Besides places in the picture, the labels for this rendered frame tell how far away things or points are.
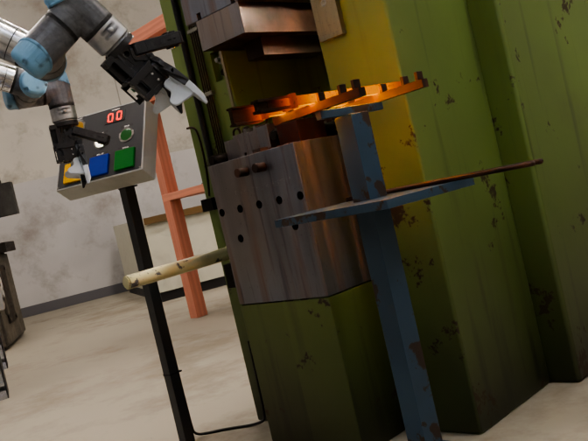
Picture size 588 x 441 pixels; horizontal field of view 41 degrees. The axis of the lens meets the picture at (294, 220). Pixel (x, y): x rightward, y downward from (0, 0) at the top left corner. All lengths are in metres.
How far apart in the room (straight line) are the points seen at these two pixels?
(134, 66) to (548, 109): 1.49
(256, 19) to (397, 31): 0.45
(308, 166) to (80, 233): 7.99
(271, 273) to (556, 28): 1.29
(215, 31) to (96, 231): 7.77
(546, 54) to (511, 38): 0.22
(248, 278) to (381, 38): 0.82
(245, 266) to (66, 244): 7.73
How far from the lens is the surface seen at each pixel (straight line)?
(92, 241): 10.11
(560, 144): 2.71
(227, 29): 2.45
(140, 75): 1.60
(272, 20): 2.49
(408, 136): 2.21
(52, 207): 10.09
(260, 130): 2.37
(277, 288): 2.35
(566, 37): 2.93
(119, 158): 2.65
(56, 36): 1.58
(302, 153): 2.22
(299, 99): 1.82
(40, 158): 10.15
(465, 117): 2.43
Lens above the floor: 0.79
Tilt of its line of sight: 2 degrees down
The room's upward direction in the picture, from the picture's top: 13 degrees counter-clockwise
